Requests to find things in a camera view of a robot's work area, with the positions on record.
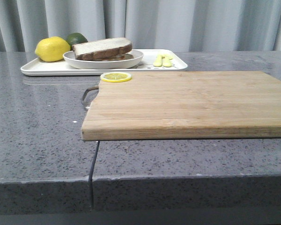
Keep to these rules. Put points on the bread slice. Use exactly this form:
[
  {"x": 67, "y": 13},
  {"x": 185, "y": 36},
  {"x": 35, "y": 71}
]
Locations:
[
  {"x": 102, "y": 49},
  {"x": 119, "y": 57}
]

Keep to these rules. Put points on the white round plate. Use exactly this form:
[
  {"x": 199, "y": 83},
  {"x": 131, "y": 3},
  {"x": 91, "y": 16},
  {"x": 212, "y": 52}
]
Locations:
[{"x": 69, "y": 57}]

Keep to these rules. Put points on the white bear-print tray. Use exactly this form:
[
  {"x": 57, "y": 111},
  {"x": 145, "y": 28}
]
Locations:
[{"x": 38, "y": 67}]

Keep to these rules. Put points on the lemon slice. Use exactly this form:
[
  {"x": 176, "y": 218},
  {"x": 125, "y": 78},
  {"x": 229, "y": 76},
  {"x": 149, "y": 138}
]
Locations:
[{"x": 115, "y": 77}]

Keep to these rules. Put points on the yellow plastic fork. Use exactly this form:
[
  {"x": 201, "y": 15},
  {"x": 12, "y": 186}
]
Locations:
[{"x": 158, "y": 61}]

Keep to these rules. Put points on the yellow plastic knife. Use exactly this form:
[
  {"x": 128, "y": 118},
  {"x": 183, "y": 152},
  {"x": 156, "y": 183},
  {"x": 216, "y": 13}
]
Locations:
[{"x": 166, "y": 60}]

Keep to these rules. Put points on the green lime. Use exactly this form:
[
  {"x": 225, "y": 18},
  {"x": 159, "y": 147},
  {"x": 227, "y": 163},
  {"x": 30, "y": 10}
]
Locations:
[{"x": 75, "y": 38}]

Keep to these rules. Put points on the yellow lemon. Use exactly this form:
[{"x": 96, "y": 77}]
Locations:
[{"x": 52, "y": 49}]

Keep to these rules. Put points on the wooden cutting board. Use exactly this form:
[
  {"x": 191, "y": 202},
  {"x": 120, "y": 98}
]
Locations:
[{"x": 178, "y": 105}]

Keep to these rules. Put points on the grey curtain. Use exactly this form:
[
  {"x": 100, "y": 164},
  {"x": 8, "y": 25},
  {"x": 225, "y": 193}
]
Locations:
[{"x": 179, "y": 25}]

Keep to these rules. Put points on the metal cutting board handle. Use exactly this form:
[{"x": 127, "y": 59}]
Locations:
[{"x": 83, "y": 101}]

